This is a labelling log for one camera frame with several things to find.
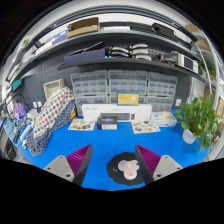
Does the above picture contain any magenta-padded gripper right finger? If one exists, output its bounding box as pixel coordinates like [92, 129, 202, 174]
[134, 143, 184, 185]

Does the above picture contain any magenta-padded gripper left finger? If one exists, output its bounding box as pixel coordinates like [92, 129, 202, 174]
[43, 143, 94, 187]

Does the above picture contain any pink computer mouse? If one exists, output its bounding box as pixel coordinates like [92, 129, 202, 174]
[121, 159, 141, 187]

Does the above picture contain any black cartoon-eyed mouse pad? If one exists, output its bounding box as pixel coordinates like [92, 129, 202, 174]
[106, 151, 145, 188]

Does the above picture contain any large colourful sticker sheet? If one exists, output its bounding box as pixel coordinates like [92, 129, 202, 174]
[131, 121, 162, 135]

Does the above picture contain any white and blue glove box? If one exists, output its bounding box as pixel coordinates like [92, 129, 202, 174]
[148, 111, 178, 128]

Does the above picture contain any small colourful sticker sheet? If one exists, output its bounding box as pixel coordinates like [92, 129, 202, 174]
[67, 118, 96, 132]

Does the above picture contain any polka dot fabric bundle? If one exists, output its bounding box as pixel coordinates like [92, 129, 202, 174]
[25, 86, 77, 157]

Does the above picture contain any green plant in white pot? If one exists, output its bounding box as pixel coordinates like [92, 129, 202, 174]
[174, 93, 221, 153]

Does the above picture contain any long white keyboard box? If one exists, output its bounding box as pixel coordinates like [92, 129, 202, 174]
[81, 103, 153, 123]

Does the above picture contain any small black box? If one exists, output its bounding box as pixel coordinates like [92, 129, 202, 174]
[96, 115, 119, 131]

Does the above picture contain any yellow product box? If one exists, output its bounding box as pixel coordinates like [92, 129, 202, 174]
[116, 91, 141, 107]

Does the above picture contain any white wicker basket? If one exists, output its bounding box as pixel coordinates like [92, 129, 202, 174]
[42, 78, 66, 101]

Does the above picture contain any dark wall shelf unit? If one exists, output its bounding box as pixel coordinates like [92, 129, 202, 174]
[4, 15, 218, 84]

